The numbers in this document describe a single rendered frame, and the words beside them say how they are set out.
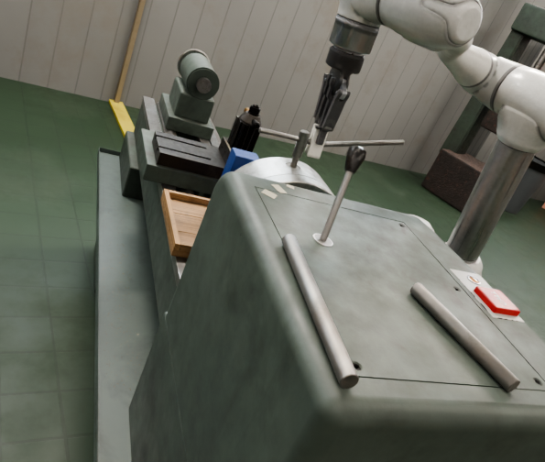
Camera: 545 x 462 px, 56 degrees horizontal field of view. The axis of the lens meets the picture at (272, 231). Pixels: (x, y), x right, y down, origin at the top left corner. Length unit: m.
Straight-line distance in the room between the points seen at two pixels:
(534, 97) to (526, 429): 0.87
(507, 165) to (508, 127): 0.10
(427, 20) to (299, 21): 4.41
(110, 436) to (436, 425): 0.88
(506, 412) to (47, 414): 1.64
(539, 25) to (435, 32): 5.47
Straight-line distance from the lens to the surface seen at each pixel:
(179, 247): 1.37
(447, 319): 0.80
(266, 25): 5.19
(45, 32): 4.78
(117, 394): 1.44
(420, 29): 0.97
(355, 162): 0.87
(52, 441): 2.01
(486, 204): 1.54
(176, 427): 1.02
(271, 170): 1.15
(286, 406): 0.64
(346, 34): 1.08
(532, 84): 1.44
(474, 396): 0.71
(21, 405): 2.09
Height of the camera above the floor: 1.61
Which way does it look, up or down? 26 degrees down
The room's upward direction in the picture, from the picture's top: 24 degrees clockwise
